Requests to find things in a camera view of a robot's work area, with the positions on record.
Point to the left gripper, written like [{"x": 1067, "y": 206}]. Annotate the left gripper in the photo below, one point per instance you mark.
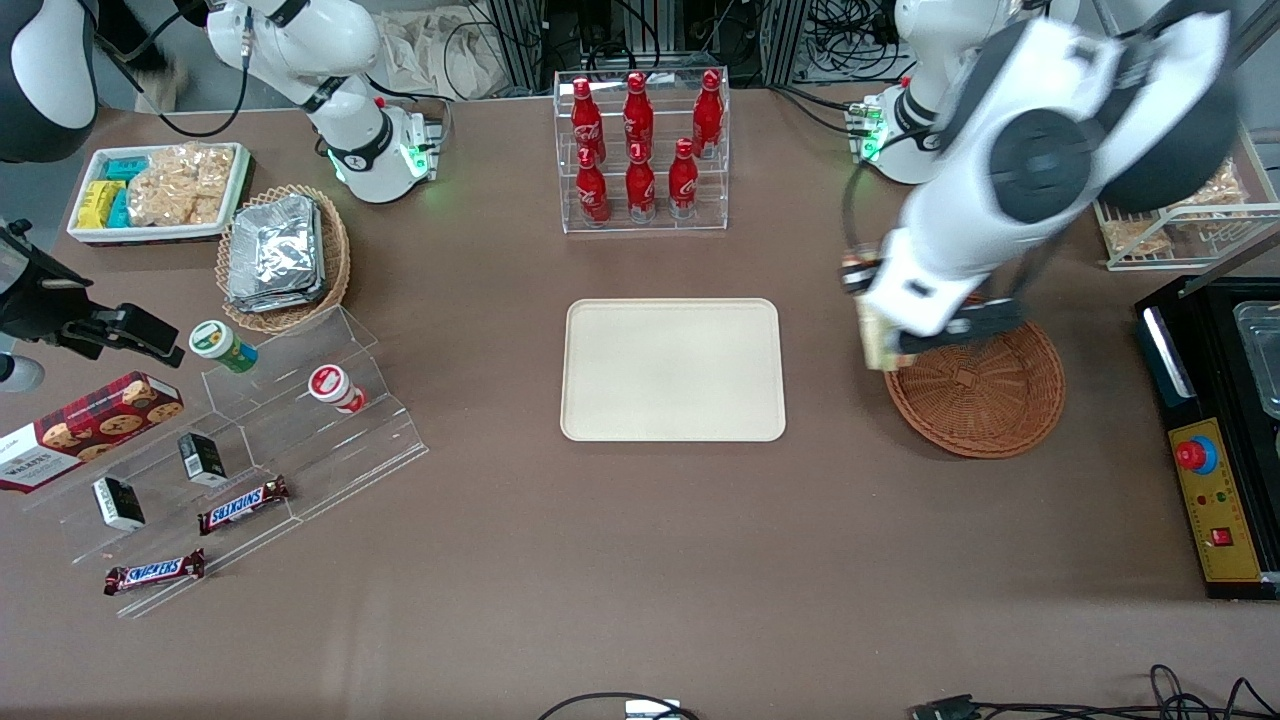
[{"x": 854, "y": 278}]

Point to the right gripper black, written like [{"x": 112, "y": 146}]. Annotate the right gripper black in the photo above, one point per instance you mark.
[{"x": 38, "y": 303}]

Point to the triangle sandwich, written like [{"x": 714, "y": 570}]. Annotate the triangle sandwich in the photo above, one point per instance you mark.
[{"x": 880, "y": 340}]

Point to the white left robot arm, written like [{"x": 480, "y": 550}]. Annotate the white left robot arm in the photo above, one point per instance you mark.
[{"x": 1040, "y": 160}]

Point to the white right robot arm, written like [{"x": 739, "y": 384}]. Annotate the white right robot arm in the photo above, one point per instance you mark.
[{"x": 330, "y": 60}]

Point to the white rectangular snack tray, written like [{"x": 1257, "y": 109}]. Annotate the white rectangular snack tray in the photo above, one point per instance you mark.
[{"x": 85, "y": 234}]

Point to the round brown wicker basket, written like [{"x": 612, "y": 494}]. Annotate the round brown wicker basket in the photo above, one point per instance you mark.
[{"x": 975, "y": 400}]

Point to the beige plastic tray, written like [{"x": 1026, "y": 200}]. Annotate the beige plastic tray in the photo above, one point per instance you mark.
[{"x": 672, "y": 370}]

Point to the oval brown wicker basket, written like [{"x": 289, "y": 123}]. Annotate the oval brown wicker basket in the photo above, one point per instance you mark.
[{"x": 335, "y": 260}]

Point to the red tartan cookie box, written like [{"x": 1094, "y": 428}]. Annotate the red tartan cookie box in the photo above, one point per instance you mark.
[{"x": 80, "y": 430}]

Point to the green lid snack cup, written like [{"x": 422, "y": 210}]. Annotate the green lid snack cup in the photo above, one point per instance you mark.
[{"x": 222, "y": 346}]

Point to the teal snack pack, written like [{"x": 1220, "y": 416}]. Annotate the teal snack pack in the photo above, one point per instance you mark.
[
  {"x": 119, "y": 210},
  {"x": 125, "y": 168}
]

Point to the yellow snack pack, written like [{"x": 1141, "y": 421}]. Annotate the yellow snack pack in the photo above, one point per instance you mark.
[{"x": 98, "y": 204}]

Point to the rice cracker bag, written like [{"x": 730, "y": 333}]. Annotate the rice cracker bag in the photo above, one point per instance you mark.
[
  {"x": 165, "y": 203},
  {"x": 195, "y": 165}
]

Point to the small black box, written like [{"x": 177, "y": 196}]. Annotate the small black box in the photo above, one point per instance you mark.
[
  {"x": 118, "y": 504},
  {"x": 203, "y": 460}
]

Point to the silver foil packet stack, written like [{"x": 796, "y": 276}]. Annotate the silver foil packet stack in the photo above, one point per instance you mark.
[{"x": 275, "y": 255}]

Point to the red cola bottle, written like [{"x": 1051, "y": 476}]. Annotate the red cola bottle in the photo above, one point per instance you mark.
[
  {"x": 708, "y": 115},
  {"x": 638, "y": 115},
  {"x": 683, "y": 182},
  {"x": 640, "y": 188},
  {"x": 592, "y": 190},
  {"x": 585, "y": 125}
]

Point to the brown Snickers bar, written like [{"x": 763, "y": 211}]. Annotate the brown Snickers bar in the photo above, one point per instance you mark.
[
  {"x": 153, "y": 572},
  {"x": 243, "y": 505}
]

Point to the red lid snack cup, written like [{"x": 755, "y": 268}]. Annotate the red lid snack cup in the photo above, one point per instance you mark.
[{"x": 335, "y": 388}]

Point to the clear acrylic step display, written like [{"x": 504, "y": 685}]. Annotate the clear acrylic step display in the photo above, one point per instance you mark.
[{"x": 330, "y": 460}]

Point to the clear bag of fried snacks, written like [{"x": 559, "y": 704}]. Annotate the clear bag of fried snacks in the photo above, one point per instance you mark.
[
  {"x": 1135, "y": 238},
  {"x": 1215, "y": 192}
]

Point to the clear acrylic bottle rack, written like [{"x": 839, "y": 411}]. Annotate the clear acrylic bottle rack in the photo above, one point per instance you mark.
[{"x": 570, "y": 225}]

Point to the clear plastic container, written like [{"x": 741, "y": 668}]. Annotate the clear plastic container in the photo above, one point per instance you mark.
[{"x": 1262, "y": 360}]

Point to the black machine with yellow panel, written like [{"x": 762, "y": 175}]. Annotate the black machine with yellow panel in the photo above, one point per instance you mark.
[{"x": 1215, "y": 520}]

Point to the aluminium frame post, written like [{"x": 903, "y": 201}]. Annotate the aluminium frame post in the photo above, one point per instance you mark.
[
  {"x": 785, "y": 40},
  {"x": 515, "y": 45}
]

